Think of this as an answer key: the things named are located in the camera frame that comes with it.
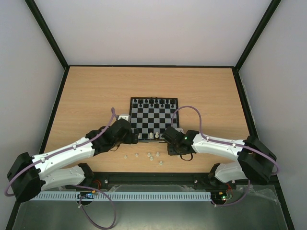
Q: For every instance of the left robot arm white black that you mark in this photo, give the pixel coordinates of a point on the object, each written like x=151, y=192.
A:
x=29, y=175

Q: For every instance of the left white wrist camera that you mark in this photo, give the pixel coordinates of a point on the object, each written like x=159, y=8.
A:
x=125, y=117

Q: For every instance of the black and silver chessboard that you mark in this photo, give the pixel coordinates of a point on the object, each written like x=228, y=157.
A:
x=148, y=120

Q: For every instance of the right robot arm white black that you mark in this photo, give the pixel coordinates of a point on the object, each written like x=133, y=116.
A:
x=251, y=159

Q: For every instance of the controller circuit board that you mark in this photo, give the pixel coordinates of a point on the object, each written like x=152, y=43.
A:
x=221, y=196
x=87, y=195

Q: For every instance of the light blue slotted cable duct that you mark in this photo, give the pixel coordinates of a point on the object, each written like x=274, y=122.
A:
x=127, y=196

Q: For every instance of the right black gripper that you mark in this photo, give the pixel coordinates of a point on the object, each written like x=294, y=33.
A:
x=168, y=135

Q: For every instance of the black aluminium frame rail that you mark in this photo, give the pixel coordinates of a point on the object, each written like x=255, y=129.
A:
x=106, y=180

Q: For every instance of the left controller circuit board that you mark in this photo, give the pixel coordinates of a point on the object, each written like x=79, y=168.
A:
x=87, y=195

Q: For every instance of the clear plastic sheet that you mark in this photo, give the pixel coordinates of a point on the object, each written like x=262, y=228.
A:
x=253, y=213

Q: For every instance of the right controller circuit board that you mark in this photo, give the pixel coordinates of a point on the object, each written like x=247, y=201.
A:
x=221, y=196

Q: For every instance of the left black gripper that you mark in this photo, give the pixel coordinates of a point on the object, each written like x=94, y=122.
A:
x=129, y=140

